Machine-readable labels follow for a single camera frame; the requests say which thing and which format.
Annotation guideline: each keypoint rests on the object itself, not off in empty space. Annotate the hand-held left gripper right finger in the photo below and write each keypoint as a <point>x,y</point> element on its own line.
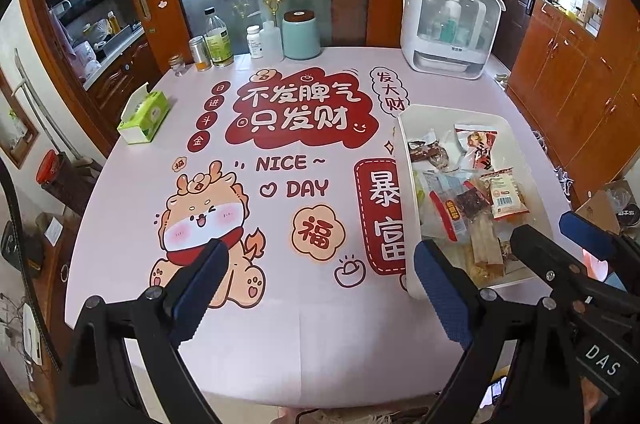
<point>440,294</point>

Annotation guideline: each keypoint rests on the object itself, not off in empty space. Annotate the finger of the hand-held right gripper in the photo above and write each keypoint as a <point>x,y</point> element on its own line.
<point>537,254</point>
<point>587,234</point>

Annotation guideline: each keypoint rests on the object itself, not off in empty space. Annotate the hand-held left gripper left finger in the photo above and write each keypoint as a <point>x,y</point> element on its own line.
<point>200,291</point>

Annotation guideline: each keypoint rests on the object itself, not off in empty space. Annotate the clear packet of pale puffs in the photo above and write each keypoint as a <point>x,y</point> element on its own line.
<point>450,214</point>

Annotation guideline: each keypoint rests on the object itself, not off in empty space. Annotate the red-brown snack packet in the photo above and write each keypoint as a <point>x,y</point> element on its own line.
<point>475,203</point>

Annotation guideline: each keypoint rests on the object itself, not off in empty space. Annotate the white plastic bin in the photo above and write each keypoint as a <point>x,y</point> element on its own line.
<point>530,143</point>

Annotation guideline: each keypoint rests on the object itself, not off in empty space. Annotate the red printed snack packet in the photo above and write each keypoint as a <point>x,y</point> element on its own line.
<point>480,146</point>

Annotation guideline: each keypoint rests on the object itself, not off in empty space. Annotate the dark brown snack packet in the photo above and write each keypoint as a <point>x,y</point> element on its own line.
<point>427,151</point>

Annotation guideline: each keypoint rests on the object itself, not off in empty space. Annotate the cardboard box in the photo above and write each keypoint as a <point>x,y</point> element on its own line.
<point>600,204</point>

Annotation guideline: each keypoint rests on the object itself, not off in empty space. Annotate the phone with lit screen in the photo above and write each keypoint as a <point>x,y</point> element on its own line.
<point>497,393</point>

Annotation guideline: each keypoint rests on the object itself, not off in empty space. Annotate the wooden cabinet with shelves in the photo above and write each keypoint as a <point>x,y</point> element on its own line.
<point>570,83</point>

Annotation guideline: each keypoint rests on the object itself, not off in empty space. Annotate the white router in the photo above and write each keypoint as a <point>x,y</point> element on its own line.
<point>33,334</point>

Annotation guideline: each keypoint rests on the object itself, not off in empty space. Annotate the green tissue box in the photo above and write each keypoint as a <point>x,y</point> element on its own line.
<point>145,118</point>

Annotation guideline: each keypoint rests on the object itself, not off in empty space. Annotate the dark jar with red lid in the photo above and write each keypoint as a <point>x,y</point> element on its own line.
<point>52,176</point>

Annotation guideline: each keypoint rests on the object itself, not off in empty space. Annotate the small glass jar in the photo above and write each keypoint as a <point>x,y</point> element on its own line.
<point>176,66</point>

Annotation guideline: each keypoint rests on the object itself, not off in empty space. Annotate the kitchen counter with cabinets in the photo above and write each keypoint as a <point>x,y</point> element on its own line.
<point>120,78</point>

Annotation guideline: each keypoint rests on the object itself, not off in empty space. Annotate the metal can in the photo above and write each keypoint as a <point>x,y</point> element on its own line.
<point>199,54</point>

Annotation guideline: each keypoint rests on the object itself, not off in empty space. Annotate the wooden framed picture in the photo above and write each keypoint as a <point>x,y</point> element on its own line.
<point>17,133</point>

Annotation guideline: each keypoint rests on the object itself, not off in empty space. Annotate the long metal rod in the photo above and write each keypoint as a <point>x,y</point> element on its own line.
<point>40,98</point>

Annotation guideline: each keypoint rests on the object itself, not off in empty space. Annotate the white pill bottle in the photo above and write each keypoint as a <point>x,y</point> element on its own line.
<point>255,43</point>

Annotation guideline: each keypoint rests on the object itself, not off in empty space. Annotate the white plastic bottle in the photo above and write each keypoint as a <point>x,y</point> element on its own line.
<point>272,43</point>

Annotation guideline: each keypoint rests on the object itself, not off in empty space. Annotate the white bottle sterilizer appliance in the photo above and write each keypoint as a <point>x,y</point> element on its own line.
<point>417,23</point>

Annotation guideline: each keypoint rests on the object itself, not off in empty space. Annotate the teal canister with brown lid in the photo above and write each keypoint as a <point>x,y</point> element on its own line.
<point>301,36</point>

